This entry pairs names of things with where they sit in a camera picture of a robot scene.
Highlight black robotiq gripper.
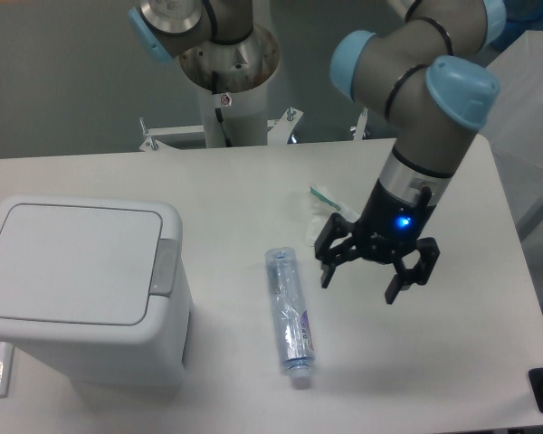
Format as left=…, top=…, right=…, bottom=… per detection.
left=315, top=182, right=440, bottom=304

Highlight white plastic trash can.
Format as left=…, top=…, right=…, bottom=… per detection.
left=0, top=194, right=193, bottom=387

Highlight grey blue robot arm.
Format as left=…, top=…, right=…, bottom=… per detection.
left=128, top=1, right=506, bottom=302

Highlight crumpled clear plastic wrapper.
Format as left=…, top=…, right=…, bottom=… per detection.
left=304, top=183, right=360, bottom=247

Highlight crushed clear plastic bottle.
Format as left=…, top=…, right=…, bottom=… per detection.
left=264, top=247, right=315, bottom=390

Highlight blue object in background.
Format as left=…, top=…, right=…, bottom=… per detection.
left=490, top=0, right=543, bottom=52

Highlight black cable on pedestal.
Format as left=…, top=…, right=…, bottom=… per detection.
left=210, top=70, right=233, bottom=148

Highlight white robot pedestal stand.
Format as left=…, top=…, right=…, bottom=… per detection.
left=139, top=24, right=303, bottom=151

